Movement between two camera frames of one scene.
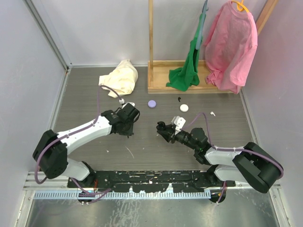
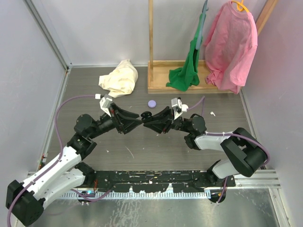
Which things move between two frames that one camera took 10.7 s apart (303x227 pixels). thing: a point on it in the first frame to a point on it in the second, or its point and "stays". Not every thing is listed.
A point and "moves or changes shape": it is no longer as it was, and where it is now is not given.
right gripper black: x=168 y=133 to x=161 y=119
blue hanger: x=199 y=39 stays
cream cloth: x=122 y=79 stays
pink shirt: x=231 y=43 stays
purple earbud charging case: x=152 y=103 stays
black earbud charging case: x=161 y=126 moves or changes shape
